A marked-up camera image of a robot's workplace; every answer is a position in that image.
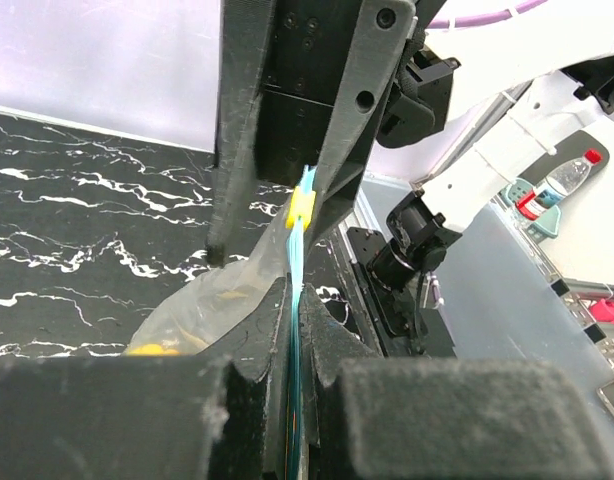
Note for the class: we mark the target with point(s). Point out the clear plastic water bottle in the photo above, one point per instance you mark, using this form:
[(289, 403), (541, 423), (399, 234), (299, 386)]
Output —
[(556, 186)]

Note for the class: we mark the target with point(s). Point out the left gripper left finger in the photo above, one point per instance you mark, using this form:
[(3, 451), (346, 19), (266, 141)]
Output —
[(218, 414)]

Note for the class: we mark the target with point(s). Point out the blue zip clear bag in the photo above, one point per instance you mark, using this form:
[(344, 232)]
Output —
[(201, 313)]

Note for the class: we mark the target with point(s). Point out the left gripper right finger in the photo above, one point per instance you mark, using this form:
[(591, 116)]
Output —
[(446, 418)]

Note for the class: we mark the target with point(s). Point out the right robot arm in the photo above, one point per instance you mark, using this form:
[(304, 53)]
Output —
[(562, 52)]

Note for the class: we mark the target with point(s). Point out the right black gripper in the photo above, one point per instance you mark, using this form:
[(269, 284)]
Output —
[(326, 82)]

